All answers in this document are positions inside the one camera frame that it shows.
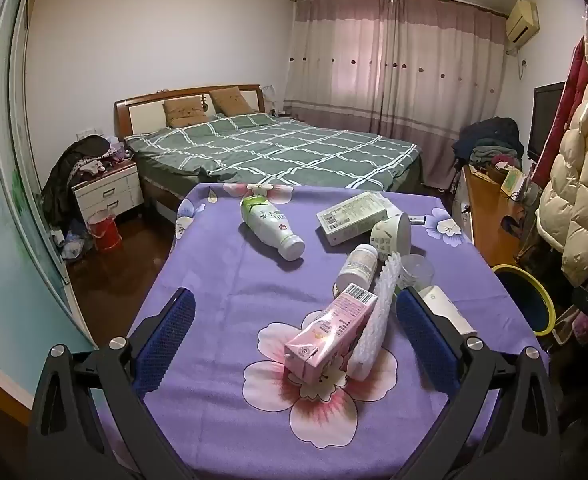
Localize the green paper booklet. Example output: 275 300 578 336
501 167 525 196

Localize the brown patterned handbag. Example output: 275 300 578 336
516 220 542 273

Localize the white foam net sleeve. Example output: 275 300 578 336
349 252 404 378

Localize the white green cardboard box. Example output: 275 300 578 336
316 191 391 247

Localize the folded clothes pile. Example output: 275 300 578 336
451 116 525 173

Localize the green checked duvet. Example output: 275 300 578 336
124 112 421 192

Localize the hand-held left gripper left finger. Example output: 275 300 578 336
26 287 197 480

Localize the black television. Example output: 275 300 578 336
526 81 566 162

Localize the plastic bags pile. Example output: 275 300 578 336
51 227 87 261

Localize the wardrobe sliding door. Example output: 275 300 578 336
0 0 100 411

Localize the wooden bed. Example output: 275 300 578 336
113 84 425 221

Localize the white nightstand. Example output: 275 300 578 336
71 160 145 221

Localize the clear plastic cup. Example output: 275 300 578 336
398 254 436 292

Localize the white pill bottle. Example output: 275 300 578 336
335 244 379 291

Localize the purple floral tablecloth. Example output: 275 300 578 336
91 182 550 480

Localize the pink curtain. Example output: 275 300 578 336
281 0 507 191

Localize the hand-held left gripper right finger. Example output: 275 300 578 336
395 287 565 480

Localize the brown pillow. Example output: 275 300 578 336
163 97 210 128
209 86 256 117

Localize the red bucket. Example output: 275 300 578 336
86 208 122 252

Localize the white green plastic bottle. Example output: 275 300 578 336
240 194 306 262

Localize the beige air conditioner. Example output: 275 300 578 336
505 0 541 43

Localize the white tube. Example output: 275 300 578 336
419 285 479 338

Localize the wooden desk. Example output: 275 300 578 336
461 164 540 268

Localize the yellow rimmed trash bin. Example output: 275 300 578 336
492 264 556 337

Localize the pink drink carton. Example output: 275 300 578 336
284 282 379 385

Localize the dark clothes pile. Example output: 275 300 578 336
41 135 137 231

